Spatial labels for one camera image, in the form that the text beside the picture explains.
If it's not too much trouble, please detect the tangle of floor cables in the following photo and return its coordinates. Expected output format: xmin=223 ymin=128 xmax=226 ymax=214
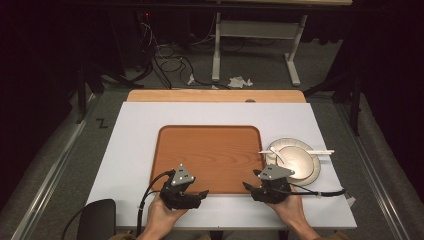
xmin=139 ymin=19 xmax=232 ymax=91

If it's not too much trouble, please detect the white chopsticks pair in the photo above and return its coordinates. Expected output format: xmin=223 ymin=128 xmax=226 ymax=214
xmin=258 ymin=149 xmax=336 ymax=157

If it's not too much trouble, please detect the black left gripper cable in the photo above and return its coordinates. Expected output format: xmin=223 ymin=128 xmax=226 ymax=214
xmin=135 ymin=169 xmax=175 ymax=238

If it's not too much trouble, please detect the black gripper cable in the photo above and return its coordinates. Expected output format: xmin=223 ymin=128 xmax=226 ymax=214
xmin=287 ymin=182 xmax=347 ymax=199
xmin=135 ymin=169 xmax=175 ymax=238

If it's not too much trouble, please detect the brown wooden tray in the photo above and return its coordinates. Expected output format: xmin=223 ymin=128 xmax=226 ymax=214
xmin=149 ymin=124 xmax=266 ymax=195

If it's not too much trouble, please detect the white ceramic spoon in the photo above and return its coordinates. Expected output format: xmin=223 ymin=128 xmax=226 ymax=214
xmin=268 ymin=146 xmax=286 ymax=165

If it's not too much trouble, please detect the crumpled white paper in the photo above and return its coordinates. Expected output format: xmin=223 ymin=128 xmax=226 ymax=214
xmin=227 ymin=75 xmax=254 ymax=90

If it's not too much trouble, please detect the aluminium floor rail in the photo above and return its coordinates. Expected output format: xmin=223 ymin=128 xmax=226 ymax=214
xmin=335 ymin=102 xmax=418 ymax=240
xmin=10 ymin=95 xmax=98 ymax=240

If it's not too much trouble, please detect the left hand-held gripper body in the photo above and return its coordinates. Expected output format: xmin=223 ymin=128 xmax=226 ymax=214
xmin=159 ymin=163 xmax=201 ymax=211

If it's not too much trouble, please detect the black metal stand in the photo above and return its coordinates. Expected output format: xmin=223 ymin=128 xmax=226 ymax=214
xmin=75 ymin=62 xmax=145 ymax=125
xmin=302 ymin=70 xmax=365 ymax=137

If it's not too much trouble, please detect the cream bowl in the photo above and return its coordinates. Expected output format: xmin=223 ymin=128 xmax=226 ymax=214
xmin=276 ymin=145 xmax=315 ymax=181

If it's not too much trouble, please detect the person's right hand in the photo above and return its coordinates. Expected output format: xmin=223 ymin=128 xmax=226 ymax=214
xmin=266 ymin=186 xmax=313 ymax=233

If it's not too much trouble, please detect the dark device with red light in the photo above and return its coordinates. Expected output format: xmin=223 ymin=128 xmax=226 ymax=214
xmin=134 ymin=9 xmax=158 ymax=69

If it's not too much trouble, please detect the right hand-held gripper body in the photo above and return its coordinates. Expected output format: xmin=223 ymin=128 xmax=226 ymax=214
xmin=252 ymin=164 xmax=296 ymax=205

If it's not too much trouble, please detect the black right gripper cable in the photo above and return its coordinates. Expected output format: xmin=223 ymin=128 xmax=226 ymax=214
xmin=287 ymin=182 xmax=347 ymax=199

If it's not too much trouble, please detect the white table cover sheet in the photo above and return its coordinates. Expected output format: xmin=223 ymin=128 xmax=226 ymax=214
xmin=86 ymin=101 xmax=358 ymax=231

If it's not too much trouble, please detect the cream plate with dark rim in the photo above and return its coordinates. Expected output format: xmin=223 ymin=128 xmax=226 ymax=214
xmin=265 ymin=137 xmax=322 ymax=187

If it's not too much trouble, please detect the black chair back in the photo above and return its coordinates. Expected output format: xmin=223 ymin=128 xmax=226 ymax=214
xmin=76 ymin=198 xmax=117 ymax=240

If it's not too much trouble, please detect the person's left hand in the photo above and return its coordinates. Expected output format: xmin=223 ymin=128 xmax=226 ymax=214
xmin=146 ymin=196 xmax=188 ymax=235

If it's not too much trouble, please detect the white metal desk frame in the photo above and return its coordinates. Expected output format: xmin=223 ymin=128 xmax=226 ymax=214
xmin=211 ymin=12 xmax=310 ymax=88

